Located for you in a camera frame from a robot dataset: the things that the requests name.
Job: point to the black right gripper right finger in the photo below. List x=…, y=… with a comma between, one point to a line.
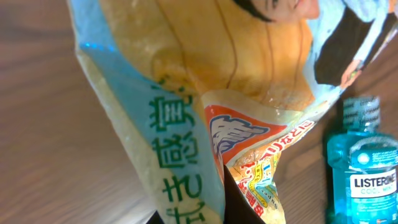
x=237, y=210

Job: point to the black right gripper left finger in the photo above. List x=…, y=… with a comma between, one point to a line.
x=155, y=219

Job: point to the yellow snack bag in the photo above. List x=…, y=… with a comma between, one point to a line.
x=191, y=86

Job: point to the teal mouthwash bottle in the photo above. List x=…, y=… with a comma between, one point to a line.
x=363, y=163

